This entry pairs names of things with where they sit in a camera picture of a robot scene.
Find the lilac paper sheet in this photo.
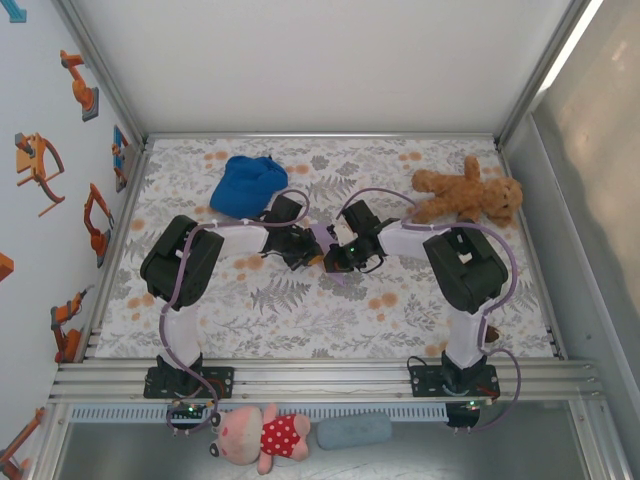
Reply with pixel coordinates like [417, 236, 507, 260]
[309, 223, 346, 287]

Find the floral printed table mat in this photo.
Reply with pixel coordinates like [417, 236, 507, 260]
[94, 137, 556, 359]

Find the blue cloth cap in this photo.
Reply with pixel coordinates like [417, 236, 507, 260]
[209, 155, 290, 221]

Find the brown teddy bear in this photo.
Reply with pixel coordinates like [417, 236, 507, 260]
[409, 155, 525, 229]

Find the grey-blue soft pouch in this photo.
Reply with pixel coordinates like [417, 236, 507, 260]
[316, 412, 394, 451]

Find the pink pig plush toy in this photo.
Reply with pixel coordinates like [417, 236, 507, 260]
[208, 402, 312, 475]

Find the black controller board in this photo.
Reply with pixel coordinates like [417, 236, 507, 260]
[444, 398, 489, 430]
[166, 399, 207, 426]

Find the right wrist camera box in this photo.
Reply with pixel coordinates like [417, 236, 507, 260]
[342, 199, 381, 236]

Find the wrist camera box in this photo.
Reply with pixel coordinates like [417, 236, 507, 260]
[342, 199, 381, 236]
[267, 194, 305, 226]

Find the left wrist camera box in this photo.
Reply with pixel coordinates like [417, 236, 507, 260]
[267, 194, 305, 226]

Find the aluminium extrusion frame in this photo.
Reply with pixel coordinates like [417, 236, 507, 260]
[47, 0, 640, 480]

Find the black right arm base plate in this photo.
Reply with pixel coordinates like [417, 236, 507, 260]
[408, 364, 501, 399]

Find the white slotted cable duct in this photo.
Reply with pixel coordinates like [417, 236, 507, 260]
[69, 403, 449, 422]

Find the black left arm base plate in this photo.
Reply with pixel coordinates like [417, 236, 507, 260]
[143, 366, 235, 400]

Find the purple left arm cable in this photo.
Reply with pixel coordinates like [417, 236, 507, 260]
[158, 188, 311, 436]

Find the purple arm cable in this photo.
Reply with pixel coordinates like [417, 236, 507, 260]
[158, 188, 311, 436]
[335, 187, 526, 434]

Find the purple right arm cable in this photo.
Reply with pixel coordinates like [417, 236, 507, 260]
[335, 187, 526, 434]

